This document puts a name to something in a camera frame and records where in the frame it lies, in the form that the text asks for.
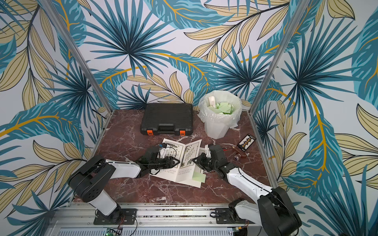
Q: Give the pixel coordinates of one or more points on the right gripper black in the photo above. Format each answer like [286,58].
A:
[205,161]

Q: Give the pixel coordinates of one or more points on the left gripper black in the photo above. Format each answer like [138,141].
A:
[172,163]

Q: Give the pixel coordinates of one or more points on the green sticky note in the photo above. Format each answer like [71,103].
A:
[199,177]

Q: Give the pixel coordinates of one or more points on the green cover picture book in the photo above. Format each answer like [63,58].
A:
[184,171]

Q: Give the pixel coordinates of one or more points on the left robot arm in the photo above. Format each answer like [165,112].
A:
[89,181]

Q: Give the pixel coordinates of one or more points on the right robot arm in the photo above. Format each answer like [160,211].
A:
[272,209]

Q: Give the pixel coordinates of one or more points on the green sticky notes in bin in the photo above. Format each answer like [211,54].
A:
[220,108]

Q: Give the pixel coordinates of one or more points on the black plastic tool case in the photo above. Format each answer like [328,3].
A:
[170,118]

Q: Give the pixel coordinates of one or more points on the black patterned card box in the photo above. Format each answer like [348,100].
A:
[246,142]

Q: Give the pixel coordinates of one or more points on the white lined trash bin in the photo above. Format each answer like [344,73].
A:
[217,125]

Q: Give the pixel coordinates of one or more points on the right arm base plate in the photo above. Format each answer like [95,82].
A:
[227,216]

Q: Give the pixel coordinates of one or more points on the aluminium front rail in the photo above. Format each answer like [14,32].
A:
[79,219]

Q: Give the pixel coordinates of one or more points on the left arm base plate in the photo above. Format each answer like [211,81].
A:
[121,216]

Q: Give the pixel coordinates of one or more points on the right aluminium frame post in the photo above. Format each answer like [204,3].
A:
[281,49]

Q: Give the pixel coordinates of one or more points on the aluminium frame post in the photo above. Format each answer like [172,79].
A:
[281,49]
[63,31]

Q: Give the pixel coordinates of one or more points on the left aluminium frame post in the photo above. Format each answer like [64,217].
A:
[63,31]

